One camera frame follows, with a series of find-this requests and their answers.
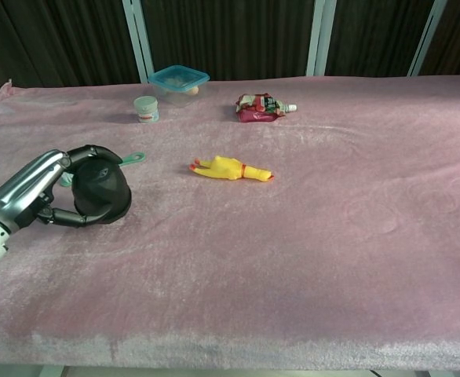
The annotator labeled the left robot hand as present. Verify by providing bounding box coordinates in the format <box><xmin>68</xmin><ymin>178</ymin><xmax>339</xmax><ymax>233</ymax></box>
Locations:
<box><xmin>0</xmin><ymin>144</ymin><xmax>124</xmax><ymax>233</ymax></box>

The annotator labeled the black faceted bowl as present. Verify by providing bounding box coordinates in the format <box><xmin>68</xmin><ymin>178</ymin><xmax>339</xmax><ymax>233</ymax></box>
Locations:
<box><xmin>71</xmin><ymin>156</ymin><xmax>133</xmax><ymax>225</ymax></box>

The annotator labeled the small white jar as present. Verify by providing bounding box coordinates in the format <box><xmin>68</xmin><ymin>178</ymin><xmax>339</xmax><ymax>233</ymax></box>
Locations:
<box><xmin>133</xmin><ymin>96</ymin><xmax>161</xmax><ymax>124</ymax></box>

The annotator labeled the clear container blue lid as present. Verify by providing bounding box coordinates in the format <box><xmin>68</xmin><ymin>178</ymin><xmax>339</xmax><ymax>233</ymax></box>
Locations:
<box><xmin>148</xmin><ymin>64</ymin><xmax>210</xmax><ymax>108</ymax></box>

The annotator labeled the yellow rubber chicken toy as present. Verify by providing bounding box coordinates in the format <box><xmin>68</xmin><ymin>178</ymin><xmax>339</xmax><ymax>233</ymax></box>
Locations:
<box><xmin>188</xmin><ymin>155</ymin><xmax>276</xmax><ymax>183</ymax></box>

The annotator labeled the pink plush table cloth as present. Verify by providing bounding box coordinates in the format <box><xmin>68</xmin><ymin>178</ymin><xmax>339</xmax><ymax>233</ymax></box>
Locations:
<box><xmin>0</xmin><ymin>74</ymin><xmax>460</xmax><ymax>371</ymax></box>

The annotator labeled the red snack pouch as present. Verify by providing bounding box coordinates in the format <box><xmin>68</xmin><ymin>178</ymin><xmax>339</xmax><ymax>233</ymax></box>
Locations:
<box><xmin>235</xmin><ymin>93</ymin><xmax>298</xmax><ymax>124</ymax></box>

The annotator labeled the dark curtain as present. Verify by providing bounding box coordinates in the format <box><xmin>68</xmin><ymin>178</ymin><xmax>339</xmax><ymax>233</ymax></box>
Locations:
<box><xmin>0</xmin><ymin>0</ymin><xmax>460</xmax><ymax>109</ymax></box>

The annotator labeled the green handled cleaning brush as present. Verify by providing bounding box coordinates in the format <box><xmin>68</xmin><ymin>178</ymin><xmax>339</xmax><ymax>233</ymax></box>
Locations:
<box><xmin>59</xmin><ymin>152</ymin><xmax>146</xmax><ymax>188</ymax></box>

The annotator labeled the light blue frame post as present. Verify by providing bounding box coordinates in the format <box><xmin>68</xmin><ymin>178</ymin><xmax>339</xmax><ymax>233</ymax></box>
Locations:
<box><xmin>305</xmin><ymin>0</ymin><xmax>338</xmax><ymax>78</ymax></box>
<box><xmin>121</xmin><ymin>0</ymin><xmax>155</xmax><ymax>83</ymax></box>
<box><xmin>407</xmin><ymin>0</ymin><xmax>449</xmax><ymax>78</ymax></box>

